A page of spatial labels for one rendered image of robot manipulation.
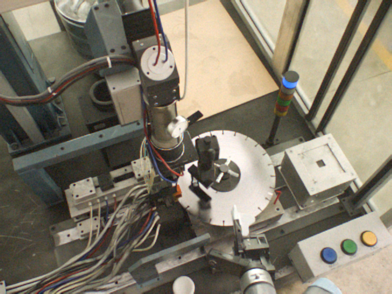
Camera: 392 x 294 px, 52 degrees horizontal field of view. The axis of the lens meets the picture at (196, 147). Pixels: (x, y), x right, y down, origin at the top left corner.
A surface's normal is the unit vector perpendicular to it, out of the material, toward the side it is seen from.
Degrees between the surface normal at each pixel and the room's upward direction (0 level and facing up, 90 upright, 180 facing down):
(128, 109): 90
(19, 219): 0
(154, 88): 90
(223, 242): 0
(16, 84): 90
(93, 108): 0
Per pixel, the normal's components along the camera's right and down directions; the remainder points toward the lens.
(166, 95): 0.36, 0.82
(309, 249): 0.00, -0.47
